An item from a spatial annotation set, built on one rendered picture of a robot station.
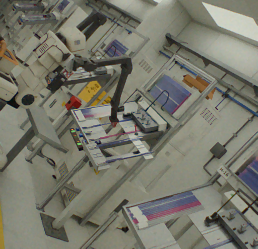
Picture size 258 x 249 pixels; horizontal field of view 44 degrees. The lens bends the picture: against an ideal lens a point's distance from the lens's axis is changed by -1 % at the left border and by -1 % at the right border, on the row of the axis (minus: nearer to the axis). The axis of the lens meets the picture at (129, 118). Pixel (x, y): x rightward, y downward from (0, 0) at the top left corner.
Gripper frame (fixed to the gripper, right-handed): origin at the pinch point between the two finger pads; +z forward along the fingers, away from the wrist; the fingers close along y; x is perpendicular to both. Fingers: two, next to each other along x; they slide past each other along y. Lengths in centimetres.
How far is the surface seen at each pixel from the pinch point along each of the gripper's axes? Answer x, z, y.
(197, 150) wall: -145, 106, 57
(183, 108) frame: -59, -19, -23
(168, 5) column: -225, -39, 307
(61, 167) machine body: 47, 62, 37
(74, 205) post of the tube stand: 53, 39, -46
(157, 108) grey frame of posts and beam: -48.6, -6.9, 5.3
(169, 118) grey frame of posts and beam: -48, -7, -17
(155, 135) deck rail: -32.6, 4.3, -21.9
